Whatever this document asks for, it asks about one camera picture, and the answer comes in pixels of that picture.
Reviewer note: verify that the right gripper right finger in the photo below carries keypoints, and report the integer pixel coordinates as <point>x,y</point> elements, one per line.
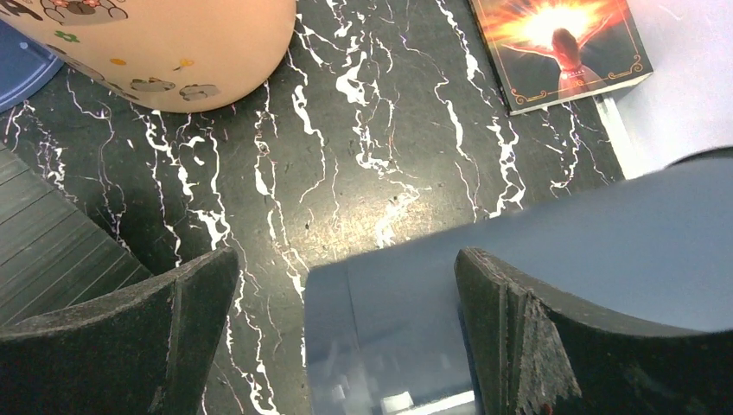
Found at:
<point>536,349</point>

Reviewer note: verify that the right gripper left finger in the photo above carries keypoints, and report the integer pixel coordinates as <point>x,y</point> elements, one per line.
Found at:
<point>144,349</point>

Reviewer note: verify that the black ribbed plastic bucket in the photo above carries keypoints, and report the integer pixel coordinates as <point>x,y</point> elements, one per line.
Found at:
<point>53,255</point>

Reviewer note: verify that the large dark blue bucket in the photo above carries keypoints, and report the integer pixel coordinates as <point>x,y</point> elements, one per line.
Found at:
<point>384,332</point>

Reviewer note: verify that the light blue plastic bucket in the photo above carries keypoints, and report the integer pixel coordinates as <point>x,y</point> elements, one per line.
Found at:
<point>26,67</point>

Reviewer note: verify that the Three Days To See book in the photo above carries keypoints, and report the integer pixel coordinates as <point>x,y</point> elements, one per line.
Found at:
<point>546,53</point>

